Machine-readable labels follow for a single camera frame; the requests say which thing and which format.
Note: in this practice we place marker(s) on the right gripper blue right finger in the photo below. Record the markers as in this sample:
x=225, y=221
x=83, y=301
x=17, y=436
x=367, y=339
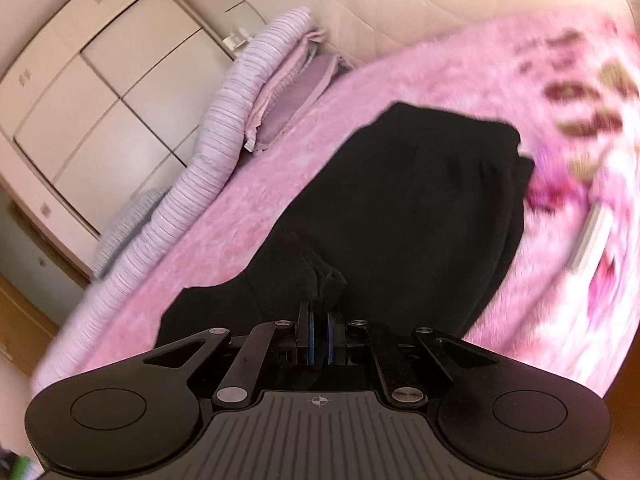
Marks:
x=334, y=340

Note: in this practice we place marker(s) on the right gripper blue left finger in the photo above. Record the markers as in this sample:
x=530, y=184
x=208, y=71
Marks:
x=307, y=345

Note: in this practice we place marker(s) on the black garment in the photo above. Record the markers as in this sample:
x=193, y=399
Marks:
x=414, y=221

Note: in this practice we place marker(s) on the striped lilac folded quilt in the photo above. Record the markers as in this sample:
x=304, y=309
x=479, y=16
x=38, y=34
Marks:
x=217, y=151

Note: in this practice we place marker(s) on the mauve pillowcase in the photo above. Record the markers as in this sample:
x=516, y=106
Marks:
x=298, y=82

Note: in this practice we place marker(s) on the wooden door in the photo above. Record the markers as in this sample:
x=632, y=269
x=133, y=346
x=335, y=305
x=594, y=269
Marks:
x=25, y=332

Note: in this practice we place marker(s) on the glass shelf with items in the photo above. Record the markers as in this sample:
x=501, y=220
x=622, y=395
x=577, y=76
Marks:
x=242, y=23

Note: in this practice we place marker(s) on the cream wardrobe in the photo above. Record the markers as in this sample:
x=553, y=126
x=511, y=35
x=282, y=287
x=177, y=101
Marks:
x=100, y=106

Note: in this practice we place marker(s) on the pink floral blanket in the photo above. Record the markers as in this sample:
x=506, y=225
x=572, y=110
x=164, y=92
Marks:
x=568, y=83

